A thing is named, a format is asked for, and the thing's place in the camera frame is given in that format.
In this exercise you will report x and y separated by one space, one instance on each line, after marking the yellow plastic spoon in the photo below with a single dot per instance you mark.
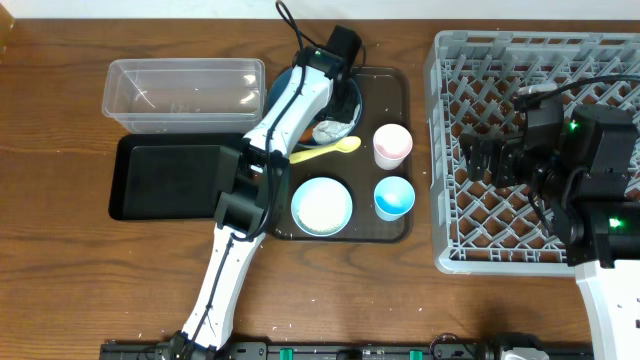
344 145

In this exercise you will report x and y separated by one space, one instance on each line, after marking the orange carrot piece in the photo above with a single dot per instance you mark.
307 136

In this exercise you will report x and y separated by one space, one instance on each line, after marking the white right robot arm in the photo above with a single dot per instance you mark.
578 163

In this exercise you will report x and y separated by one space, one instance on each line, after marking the black waste tray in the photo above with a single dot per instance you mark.
166 176

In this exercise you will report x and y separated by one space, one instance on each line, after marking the clear plastic waste bin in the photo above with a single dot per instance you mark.
185 95

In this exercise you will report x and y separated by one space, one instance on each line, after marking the white napkin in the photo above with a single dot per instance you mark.
330 131

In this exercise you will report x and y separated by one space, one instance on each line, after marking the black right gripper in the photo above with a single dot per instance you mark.
507 149

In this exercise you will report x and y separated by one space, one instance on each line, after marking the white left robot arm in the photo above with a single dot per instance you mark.
251 178

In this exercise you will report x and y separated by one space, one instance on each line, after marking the pink plastic cup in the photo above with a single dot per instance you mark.
392 144

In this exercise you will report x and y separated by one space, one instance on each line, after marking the brown serving tray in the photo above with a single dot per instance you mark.
385 100

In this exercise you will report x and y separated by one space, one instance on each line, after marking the dark blue plate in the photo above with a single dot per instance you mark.
304 109

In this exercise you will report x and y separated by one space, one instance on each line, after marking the light blue plastic cup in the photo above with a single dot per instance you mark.
393 198

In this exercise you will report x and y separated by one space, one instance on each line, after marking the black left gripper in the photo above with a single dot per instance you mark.
352 101

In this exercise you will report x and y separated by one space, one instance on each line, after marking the light blue bowl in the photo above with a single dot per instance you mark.
321 207

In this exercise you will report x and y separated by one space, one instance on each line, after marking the grey dishwasher rack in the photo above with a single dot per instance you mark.
471 78

